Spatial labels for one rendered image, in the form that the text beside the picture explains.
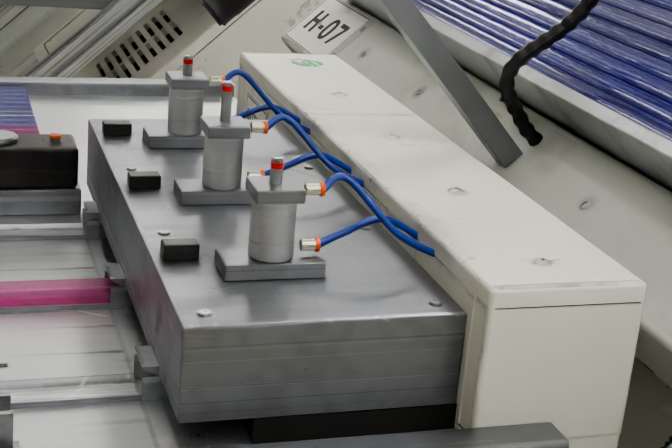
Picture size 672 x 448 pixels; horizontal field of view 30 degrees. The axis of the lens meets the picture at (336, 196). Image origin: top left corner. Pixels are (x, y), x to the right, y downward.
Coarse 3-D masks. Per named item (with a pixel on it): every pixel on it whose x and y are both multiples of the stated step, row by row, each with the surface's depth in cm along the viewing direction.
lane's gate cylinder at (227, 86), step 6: (222, 84) 69; (228, 84) 69; (222, 90) 69; (228, 90) 69; (222, 96) 69; (228, 96) 69; (222, 102) 69; (228, 102) 69; (222, 108) 69; (228, 108) 69; (222, 114) 69; (228, 114) 69; (222, 120) 69; (228, 120) 69
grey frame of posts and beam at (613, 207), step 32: (384, 32) 108; (352, 64) 107; (384, 64) 103; (416, 64) 99; (416, 96) 95; (448, 128) 88; (512, 128) 83; (544, 128) 80; (480, 160) 82; (544, 160) 78; (576, 160) 75; (608, 160) 73; (544, 192) 75; (576, 192) 73; (608, 192) 71; (640, 192) 69; (576, 224) 71; (608, 224) 69; (640, 224) 67; (640, 256) 65; (640, 352) 68
